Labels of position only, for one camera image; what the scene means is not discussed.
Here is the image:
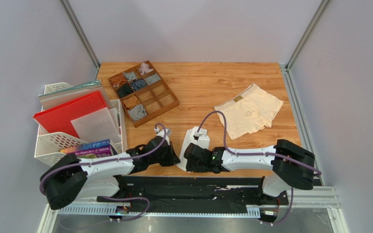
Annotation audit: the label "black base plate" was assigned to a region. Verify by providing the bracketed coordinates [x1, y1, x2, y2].
[96, 175, 289, 214]

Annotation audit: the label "grey rolled cloth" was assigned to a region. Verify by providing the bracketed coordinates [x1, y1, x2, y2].
[129, 104, 147, 121]
[145, 73, 161, 85]
[122, 71, 138, 82]

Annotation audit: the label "red folder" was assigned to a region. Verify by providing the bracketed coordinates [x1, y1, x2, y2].
[33, 91, 108, 138]

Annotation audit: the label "purple book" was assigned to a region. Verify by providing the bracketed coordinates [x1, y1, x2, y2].
[59, 139, 117, 159]

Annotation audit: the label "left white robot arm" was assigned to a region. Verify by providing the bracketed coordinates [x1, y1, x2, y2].
[39, 136, 180, 210]

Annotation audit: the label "white underwear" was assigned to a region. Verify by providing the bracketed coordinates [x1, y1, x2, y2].
[177, 126, 198, 171]

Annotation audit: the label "grey rolled cloth top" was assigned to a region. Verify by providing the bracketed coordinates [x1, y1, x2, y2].
[122, 71, 138, 82]

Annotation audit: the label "brown compartment organizer box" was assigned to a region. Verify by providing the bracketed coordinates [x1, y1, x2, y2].
[108, 61, 180, 128]

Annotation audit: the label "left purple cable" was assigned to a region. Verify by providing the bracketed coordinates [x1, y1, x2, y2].
[39, 122, 169, 196]

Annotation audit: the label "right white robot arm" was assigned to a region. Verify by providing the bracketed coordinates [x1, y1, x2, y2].
[183, 139, 321, 197]

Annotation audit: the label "orange rolled cloth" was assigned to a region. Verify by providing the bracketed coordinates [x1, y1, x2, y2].
[122, 96, 141, 110]
[109, 74, 127, 87]

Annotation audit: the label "white slotted cable duct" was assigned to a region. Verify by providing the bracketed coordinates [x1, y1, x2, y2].
[58, 202, 261, 218]

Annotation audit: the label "striped blue rolled cloth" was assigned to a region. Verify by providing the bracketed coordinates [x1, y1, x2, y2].
[130, 79, 148, 92]

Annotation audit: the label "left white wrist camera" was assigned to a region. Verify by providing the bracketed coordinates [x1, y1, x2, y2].
[154, 128, 172, 139]

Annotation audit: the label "translucent white folder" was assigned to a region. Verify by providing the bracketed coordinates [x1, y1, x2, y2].
[71, 107, 122, 143]

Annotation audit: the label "orange rolled cloth lower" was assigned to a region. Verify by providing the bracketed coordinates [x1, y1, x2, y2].
[122, 96, 141, 110]

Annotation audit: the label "black rolled cloth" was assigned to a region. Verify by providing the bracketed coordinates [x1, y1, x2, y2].
[117, 83, 134, 98]

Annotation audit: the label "grey rolled cloth lower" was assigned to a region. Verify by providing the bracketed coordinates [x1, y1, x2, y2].
[129, 104, 147, 121]

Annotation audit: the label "grey rolled cloth right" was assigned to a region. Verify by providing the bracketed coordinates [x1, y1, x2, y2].
[145, 73, 161, 85]

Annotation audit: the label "pink rolled cloth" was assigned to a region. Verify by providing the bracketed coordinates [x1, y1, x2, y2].
[137, 63, 154, 75]

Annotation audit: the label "orange rolled cloth top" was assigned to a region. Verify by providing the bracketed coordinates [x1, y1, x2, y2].
[109, 74, 127, 87]

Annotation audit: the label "white file rack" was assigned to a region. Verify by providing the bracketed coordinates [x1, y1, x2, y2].
[34, 100, 127, 166]

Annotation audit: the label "beige boxer shorts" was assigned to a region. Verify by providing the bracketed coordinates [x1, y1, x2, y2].
[214, 83, 284, 140]

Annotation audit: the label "grey folder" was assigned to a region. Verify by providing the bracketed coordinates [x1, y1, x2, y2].
[38, 80, 113, 110]

